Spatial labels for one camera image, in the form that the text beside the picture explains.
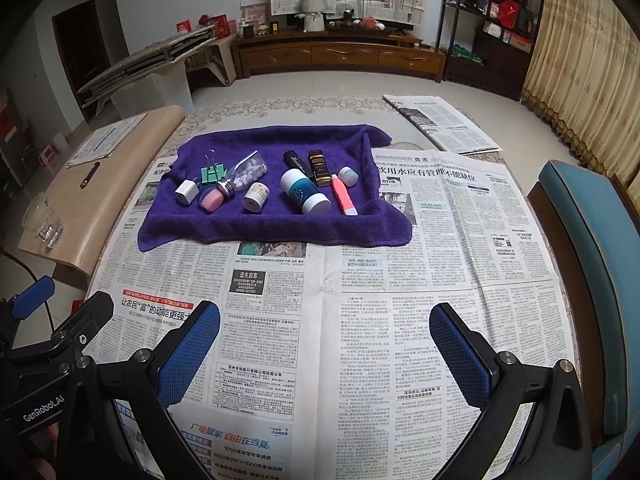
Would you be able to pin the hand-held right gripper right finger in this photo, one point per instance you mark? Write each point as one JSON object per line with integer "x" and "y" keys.
{"x": 457, "y": 355}

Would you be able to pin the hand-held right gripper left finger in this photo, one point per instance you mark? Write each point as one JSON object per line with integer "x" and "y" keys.
{"x": 190, "y": 355}

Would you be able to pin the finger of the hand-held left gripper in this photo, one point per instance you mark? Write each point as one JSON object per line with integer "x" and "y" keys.
{"x": 92, "y": 312}
{"x": 32, "y": 297}

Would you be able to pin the white charger plug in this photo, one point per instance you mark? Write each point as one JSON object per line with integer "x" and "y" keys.
{"x": 186, "y": 192}

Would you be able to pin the pink jar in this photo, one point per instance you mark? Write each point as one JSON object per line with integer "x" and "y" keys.
{"x": 211, "y": 200}

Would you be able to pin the white pill bottle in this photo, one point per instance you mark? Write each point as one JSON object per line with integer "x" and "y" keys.
{"x": 256, "y": 197}

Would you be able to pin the teal binder clip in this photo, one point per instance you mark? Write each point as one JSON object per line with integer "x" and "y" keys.
{"x": 214, "y": 172}

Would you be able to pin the clear plastic bottle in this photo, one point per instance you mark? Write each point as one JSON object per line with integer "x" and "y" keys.
{"x": 246, "y": 170}

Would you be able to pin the pink white tube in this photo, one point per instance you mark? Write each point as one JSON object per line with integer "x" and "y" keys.
{"x": 342, "y": 195}

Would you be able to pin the white teal bottle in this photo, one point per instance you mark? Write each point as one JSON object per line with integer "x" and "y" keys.
{"x": 302, "y": 190}

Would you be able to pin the small white bottle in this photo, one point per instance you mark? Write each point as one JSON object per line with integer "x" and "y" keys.
{"x": 347, "y": 175}

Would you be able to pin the black tube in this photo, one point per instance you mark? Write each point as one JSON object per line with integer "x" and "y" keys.
{"x": 295, "y": 161}

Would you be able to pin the brown patterned tube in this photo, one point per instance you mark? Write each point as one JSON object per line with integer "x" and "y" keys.
{"x": 318, "y": 164}

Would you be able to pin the person's left hand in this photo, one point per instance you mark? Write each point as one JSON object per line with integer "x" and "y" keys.
{"x": 42, "y": 455}

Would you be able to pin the clear glass cup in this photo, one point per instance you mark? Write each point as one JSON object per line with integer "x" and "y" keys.
{"x": 42, "y": 220}

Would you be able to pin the newspaper with street photo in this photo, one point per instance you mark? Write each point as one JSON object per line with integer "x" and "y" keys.
{"x": 130, "y": 230}

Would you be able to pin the large newspaper with red headline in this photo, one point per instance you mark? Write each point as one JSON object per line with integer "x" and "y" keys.
{"x": 325, "y": 360}

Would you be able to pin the newspaper with bold headline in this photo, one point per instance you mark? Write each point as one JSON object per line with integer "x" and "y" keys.
{"x": 460, "y": 220}

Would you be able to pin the black pen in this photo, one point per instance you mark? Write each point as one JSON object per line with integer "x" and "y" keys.
{"x": 90, "y": 175}

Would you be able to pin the pink stool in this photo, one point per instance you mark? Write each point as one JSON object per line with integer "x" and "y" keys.
{"x": 47, "y": 156}

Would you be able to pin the purple towel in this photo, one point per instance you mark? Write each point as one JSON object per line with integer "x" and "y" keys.
{"x": 300, "y": 230}

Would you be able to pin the blue chair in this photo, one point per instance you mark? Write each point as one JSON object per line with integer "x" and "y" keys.
{"x": 595, "y": 260}

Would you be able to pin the white paper sheet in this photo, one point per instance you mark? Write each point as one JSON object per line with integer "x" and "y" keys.
{"x": 107, "y": 140}

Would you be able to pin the white storage box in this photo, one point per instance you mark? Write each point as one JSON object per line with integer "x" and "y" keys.
{"x": 155, "y": 90}

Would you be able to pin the newspaper on floor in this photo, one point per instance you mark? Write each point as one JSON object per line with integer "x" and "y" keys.
{"x": 440, "y": 122}

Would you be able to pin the stack of folded tables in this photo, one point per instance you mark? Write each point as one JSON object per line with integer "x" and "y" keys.
{"x": 145, "y": 60}

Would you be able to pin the dark wooden shelf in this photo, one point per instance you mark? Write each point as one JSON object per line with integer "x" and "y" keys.
{"x": 500, "y": 60}

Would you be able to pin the green box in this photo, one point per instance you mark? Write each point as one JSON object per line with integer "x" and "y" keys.
{"x": 469, "y": 55}

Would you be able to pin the beige curtain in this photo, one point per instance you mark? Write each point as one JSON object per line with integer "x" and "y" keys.
{"x": 585, "y": 70}

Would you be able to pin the red gift box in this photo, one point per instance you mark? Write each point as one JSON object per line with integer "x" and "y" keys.
{"x": 220, "y": 25}

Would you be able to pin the wooden TV cabinet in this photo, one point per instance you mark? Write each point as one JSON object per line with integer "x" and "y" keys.
{"x": 340, "y": 57}

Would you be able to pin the white bouquet basket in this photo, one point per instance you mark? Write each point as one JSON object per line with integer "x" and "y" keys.
{"x": 312, "y": 15}

